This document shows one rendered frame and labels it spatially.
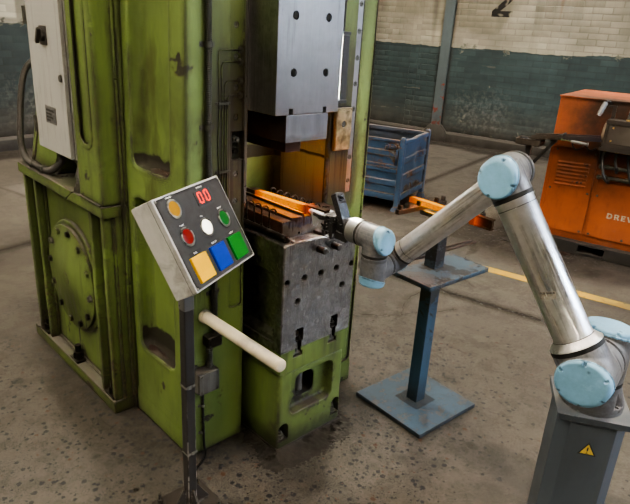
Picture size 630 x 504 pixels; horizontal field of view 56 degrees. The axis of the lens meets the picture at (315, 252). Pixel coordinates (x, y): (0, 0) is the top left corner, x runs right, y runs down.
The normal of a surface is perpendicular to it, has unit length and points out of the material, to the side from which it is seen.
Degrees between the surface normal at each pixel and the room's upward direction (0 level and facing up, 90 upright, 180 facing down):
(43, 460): 0
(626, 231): 90
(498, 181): 84
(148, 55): 89
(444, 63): 90
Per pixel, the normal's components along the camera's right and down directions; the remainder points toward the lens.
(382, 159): -0.48, 0.27
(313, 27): 0.68, 0.29
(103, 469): 0.06, -0.93
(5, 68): 0.82, 0.25
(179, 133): -0.73, 0.18
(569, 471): -0.26, 0.33
